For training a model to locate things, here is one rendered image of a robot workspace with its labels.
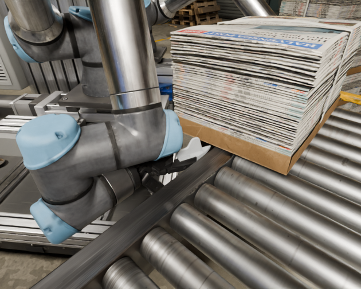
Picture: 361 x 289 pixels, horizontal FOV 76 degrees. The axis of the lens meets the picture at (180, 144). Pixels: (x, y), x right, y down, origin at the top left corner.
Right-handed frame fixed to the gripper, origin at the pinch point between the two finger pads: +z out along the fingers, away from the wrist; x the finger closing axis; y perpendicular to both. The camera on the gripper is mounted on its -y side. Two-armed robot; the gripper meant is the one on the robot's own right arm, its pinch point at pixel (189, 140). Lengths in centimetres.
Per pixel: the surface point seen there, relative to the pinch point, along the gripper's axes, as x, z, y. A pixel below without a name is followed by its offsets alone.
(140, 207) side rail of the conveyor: -8.2, -22.7, 1.8
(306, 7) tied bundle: 17, 121, 20
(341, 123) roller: -26.5, 32.2, 1.2
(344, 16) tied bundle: -3, 122, 17
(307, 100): -22.6, 0.9, 17.5
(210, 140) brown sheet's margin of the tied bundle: -6.4, -0.6, 3.4
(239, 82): -11.1, -0.1, 17.8
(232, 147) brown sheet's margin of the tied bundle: -12.1, -0.6, 4.0
